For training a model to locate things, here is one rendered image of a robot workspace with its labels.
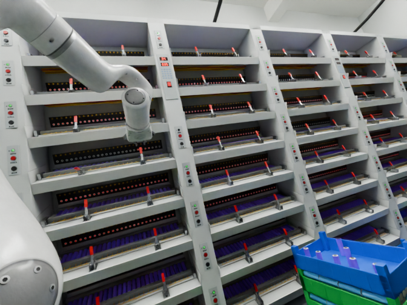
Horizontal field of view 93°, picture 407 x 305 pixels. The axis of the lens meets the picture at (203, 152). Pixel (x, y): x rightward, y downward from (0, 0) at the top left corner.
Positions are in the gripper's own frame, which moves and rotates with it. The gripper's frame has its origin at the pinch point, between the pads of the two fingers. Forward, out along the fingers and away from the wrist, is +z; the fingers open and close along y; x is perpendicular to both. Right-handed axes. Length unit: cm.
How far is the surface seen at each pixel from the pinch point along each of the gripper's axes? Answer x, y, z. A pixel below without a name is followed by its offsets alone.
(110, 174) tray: -10.2, -15.1, 9.6
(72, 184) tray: -11.2, -30.3, 10.2
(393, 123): -12, 199, 10
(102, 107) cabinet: 35.4, -16.5, 21.6
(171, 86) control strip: 30.7, 21.9, 1.6
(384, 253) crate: -68, 70, -27
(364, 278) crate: -68, 51, -33
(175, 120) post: 11.4, 20.2, 5.4
